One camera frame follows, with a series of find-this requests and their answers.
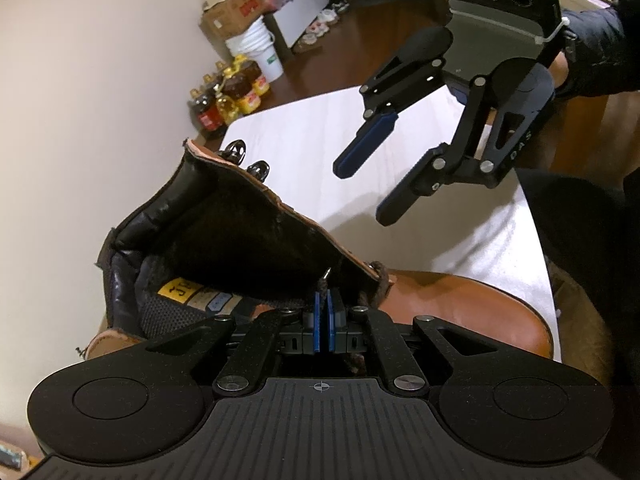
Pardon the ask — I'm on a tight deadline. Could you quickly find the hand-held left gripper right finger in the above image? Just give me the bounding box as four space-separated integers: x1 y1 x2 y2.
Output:
326 290 500 398

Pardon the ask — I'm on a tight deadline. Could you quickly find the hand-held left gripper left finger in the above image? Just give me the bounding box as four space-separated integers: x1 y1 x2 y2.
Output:
142 290 326 398

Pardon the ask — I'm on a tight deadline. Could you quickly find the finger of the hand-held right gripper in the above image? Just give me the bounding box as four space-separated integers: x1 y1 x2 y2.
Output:
375 76 546 227
334 55 447 179

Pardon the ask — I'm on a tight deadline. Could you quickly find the dark brown shoelace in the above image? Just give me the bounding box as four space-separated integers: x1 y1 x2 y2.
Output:
316 260 397 377

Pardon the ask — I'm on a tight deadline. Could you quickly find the brown leather boot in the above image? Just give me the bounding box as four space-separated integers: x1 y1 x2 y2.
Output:
75 139 553 378

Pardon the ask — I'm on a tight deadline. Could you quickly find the row of house shoes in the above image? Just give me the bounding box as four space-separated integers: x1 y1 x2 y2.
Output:
292 0 351 55

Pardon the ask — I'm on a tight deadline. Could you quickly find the white plastic bucket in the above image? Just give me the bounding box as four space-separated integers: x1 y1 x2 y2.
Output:
225 20 286 83

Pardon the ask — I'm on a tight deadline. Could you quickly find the group of cooking oil bottles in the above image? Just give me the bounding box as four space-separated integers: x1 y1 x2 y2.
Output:
187 57 273 133

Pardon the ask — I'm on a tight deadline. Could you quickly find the cardboard box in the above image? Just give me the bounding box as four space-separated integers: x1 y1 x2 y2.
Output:
200 0 271 41

